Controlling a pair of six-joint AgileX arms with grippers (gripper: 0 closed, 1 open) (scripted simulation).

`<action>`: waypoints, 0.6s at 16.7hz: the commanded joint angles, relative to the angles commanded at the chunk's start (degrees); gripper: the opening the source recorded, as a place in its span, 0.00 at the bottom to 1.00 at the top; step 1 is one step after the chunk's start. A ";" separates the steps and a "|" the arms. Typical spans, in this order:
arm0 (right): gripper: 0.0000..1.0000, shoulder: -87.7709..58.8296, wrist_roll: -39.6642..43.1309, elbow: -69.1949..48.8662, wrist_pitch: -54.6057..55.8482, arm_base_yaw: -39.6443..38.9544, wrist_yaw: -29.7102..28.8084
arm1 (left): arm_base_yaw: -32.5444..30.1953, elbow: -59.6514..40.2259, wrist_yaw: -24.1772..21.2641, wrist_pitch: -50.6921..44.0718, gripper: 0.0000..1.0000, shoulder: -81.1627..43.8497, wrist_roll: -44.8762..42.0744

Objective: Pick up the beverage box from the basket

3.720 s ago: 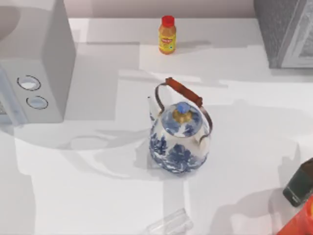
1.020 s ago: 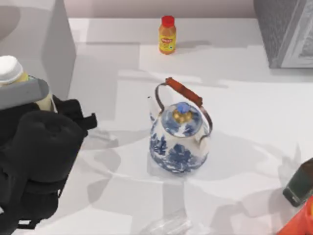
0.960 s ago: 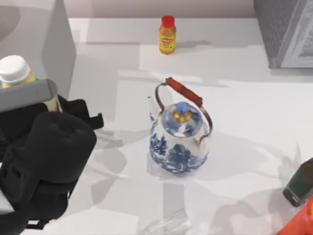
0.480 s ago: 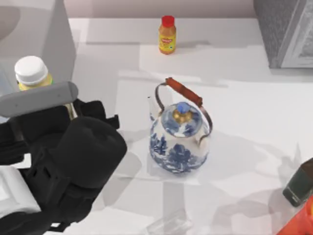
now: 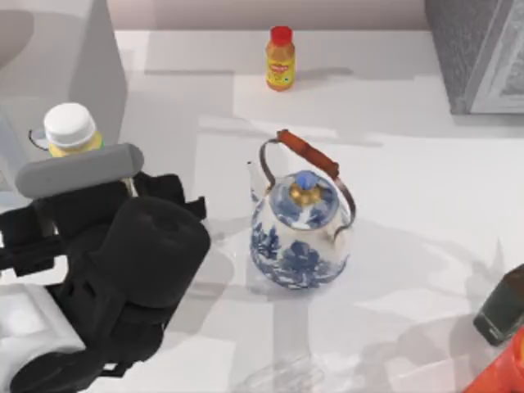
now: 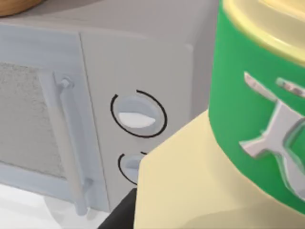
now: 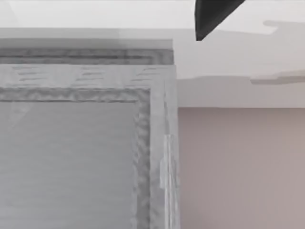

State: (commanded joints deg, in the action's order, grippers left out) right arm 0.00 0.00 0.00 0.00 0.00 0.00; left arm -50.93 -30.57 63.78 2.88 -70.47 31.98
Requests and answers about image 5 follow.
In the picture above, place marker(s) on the yellow bottle with white cap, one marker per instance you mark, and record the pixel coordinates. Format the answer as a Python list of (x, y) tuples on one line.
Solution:
[(67, 125)]

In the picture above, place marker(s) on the blue and white teapot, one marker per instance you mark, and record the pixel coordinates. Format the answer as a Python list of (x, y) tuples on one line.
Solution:
[(299, 241)]

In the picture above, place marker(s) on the orange bottle with red cap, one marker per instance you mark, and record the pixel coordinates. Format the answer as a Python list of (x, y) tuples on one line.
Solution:
[(280, 65)]

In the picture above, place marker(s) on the red-orange container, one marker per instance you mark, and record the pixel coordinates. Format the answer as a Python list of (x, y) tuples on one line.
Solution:
[(503, 368)]

